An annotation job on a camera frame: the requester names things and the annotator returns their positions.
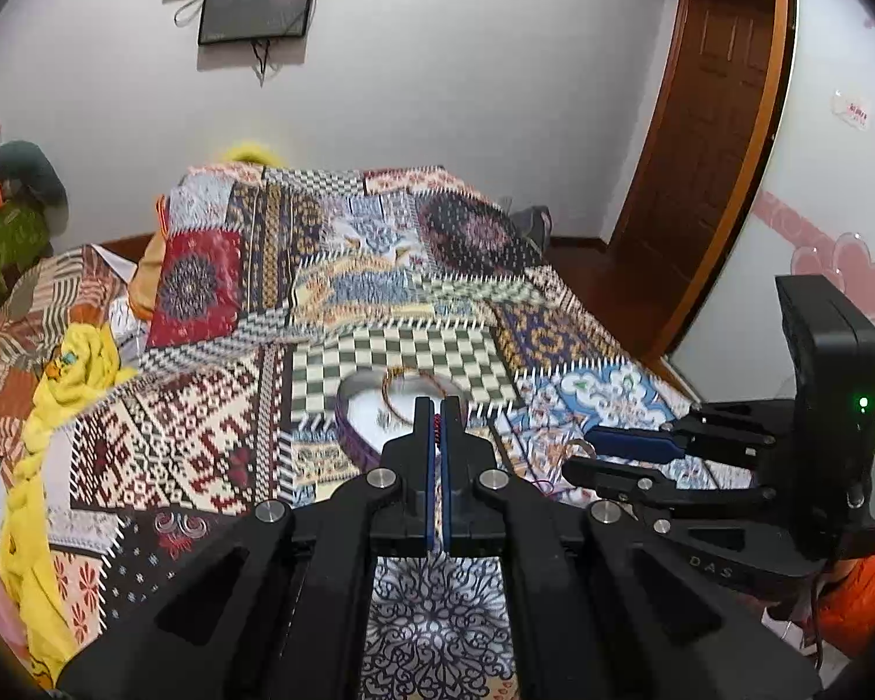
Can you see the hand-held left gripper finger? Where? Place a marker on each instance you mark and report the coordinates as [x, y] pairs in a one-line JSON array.
[[431, 452], [445, 452]]

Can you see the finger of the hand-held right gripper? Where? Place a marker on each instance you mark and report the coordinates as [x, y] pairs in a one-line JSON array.
[[627, 442], [612, 474]]

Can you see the round purple-rimmed mirror tray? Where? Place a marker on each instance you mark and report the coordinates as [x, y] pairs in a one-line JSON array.
[[368, 423]]

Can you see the copper bangle with red wrap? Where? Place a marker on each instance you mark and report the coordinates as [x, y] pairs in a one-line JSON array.
[[407, 386]]

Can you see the patchwork printed blanket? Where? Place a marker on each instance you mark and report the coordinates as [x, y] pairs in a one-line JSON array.
[[299, 306]]

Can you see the dark clothing pile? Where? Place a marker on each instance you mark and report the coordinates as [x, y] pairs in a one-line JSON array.
[[531, 223]]

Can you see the brown wooden door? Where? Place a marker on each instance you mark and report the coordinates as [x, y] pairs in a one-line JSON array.
[[707, 138]]

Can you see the yellow cloth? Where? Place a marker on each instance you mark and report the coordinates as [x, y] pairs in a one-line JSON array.
[[51, 408]]

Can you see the green patterned cloth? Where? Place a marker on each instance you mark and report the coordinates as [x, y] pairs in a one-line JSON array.
[[4, 244]]

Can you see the grey plush toy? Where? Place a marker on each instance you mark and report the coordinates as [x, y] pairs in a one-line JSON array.
[[29, 168]]

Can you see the pink heart wall sticker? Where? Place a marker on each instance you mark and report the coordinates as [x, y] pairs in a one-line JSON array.
[[831, 255]]

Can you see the white wall label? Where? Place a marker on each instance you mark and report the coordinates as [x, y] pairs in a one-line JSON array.
[[852, 112]]

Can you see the wall-mounted black screen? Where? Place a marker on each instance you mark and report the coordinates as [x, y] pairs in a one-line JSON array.
[[257, 6]]

